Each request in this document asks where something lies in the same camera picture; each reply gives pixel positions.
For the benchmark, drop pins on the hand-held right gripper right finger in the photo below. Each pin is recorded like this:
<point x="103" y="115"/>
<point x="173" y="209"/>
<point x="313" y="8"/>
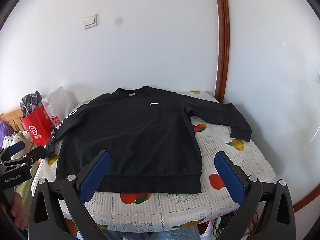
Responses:
<point x="228" y="177"/>

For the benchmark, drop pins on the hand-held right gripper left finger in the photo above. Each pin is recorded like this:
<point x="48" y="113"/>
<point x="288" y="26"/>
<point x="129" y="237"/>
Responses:
<point x="96" y="175"/>

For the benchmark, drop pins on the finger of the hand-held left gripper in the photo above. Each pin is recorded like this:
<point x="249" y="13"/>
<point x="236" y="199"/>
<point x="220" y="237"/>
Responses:
<point x="15" y="147"/>
<point x="32" y="156"/>

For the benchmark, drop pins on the black sweatshirt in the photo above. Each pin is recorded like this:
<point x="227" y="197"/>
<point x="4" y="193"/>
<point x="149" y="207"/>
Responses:
<point x="130" y="135"/>

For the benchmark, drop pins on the person's left hand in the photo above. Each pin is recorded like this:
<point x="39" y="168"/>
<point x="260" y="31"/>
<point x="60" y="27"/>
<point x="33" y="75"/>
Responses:
<point x="18" y="210"/>

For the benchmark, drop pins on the white spotted cloth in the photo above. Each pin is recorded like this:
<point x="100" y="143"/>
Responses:
<point x="25" y="136"/>

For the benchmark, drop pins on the green cloth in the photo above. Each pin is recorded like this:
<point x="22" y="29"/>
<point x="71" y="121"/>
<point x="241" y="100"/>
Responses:
<point x="25" y="187"/>

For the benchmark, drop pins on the purple cloth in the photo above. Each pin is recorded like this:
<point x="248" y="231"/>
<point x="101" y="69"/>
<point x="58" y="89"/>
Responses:
<point x="3" y="132"/>

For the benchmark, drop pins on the wooden chair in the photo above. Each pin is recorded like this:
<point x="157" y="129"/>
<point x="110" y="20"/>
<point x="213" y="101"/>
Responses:
<point x="12" y="120"/>

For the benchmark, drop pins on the red paper bag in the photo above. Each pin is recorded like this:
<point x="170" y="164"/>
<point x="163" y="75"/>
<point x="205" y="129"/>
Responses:
<point x="37" y="127"/>

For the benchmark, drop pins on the grey plaid cloth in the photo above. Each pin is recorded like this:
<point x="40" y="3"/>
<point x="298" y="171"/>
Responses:
<point x="30" y="101"/>

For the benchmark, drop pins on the white plastic bag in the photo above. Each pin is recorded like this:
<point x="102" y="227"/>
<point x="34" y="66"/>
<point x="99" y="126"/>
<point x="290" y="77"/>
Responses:
<point x="60" y="102"/>

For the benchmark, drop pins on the fruit print tablecloth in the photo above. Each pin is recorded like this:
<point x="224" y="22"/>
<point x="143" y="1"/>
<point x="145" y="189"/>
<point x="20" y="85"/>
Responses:
<point x="175" y="205"/>

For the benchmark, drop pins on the light blue fleece garment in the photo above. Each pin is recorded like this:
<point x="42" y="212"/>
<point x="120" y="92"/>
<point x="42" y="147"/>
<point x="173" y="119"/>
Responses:
<point x="150" y="233"/>

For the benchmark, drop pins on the white glossy door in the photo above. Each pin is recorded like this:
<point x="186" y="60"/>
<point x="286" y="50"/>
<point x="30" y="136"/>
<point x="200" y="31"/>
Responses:
<point x="270" y="80"/>

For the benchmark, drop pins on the brown wooden door frame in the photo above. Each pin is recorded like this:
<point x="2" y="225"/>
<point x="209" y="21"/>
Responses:
<point x="222" y="42"/>

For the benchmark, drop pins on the white light switch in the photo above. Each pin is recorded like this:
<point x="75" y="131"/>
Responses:
<point x="89" y="21"/>

